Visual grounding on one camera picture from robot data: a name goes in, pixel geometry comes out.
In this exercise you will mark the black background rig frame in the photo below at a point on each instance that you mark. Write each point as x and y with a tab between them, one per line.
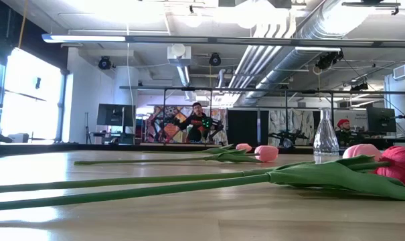
222	88

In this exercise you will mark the black partition panel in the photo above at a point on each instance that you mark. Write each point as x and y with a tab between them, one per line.
245	127

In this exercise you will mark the colourful wall mural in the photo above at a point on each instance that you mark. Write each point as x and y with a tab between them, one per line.
162	127

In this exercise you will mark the red artificial tulip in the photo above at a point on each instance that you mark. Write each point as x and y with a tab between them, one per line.
403	167

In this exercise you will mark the pink artificial tulip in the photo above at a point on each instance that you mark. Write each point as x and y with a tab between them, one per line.
361	151
244	146
266	153

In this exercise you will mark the black track light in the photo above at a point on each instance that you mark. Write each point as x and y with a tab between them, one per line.
329	59

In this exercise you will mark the silver air duct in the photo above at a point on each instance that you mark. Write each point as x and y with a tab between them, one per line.
302	57

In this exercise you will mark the black ceiling spotlight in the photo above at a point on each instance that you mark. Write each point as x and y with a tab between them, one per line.
215	59
104	63

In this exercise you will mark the white wall unit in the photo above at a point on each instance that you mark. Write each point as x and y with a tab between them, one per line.
404	71

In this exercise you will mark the person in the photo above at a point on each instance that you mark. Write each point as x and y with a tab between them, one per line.
195	124
344	129

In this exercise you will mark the overhead light bar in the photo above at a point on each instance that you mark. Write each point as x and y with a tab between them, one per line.
88	38

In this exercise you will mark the clear glass vase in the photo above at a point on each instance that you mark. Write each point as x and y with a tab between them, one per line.
326	140

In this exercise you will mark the white ceiling unit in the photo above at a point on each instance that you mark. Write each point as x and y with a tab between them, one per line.
178	55

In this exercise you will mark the black monitor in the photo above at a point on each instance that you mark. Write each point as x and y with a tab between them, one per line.
381	119
115	114

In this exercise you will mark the white ceiling pipe bundle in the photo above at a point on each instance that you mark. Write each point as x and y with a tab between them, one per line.
255	57

